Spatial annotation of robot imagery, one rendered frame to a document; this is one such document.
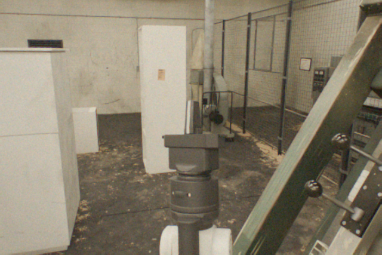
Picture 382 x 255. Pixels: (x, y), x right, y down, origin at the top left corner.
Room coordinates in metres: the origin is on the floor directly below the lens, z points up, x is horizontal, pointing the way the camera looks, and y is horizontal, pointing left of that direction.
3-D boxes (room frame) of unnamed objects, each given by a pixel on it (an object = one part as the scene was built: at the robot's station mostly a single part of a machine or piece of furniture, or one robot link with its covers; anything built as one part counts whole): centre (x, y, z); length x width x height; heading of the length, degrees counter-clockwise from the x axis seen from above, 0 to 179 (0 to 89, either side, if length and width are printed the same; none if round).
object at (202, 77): (6.01, -0.37, 1.10); 1.37 x 0.70 x 2.20; 14
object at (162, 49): (4.27, 0.40, 1.03); 0.61 x 0.58 x 2.05; 14
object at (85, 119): (5.02, 1.93, 0.36); 0.58 x 0.45 x 0.72; 104
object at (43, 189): (2.62, 1.43, 0.88); 0.90 x 0.60 x 1.75; 14
